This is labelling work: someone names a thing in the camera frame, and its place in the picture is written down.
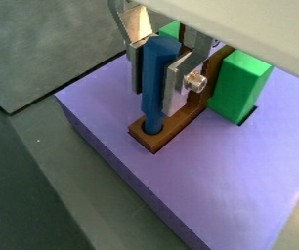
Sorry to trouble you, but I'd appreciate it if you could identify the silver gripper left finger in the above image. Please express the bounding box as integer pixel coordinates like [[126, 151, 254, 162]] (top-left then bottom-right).
[[106, 0, 154, 94]]

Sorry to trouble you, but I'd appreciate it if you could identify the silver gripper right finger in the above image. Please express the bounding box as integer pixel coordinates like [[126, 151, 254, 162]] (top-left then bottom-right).
[[161, 27, 213, 117]]

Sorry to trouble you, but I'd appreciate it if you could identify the left green block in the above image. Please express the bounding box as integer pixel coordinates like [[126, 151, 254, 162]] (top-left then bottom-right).
[[158, 21, 179, 40]]

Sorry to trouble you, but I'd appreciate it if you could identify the blue peg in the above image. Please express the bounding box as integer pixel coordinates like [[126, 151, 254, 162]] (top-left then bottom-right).
[[141, 36, 181, 135]]

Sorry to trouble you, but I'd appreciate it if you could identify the purple base block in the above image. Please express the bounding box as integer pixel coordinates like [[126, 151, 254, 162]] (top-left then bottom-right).
[[55, 58, 299, 250]]

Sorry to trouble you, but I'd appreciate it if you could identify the right green block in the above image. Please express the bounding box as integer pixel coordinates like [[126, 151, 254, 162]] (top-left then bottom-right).
[[207, 50, 273, 125]]

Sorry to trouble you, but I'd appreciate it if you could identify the green block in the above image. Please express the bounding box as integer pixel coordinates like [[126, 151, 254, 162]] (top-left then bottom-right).
[[207, 50, 273, 125], [158, 21, 179, 40]]

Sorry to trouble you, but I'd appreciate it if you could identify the brown L-shaped bracket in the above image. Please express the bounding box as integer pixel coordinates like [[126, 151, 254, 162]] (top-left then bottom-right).
[[128, 45, 234, 153]]

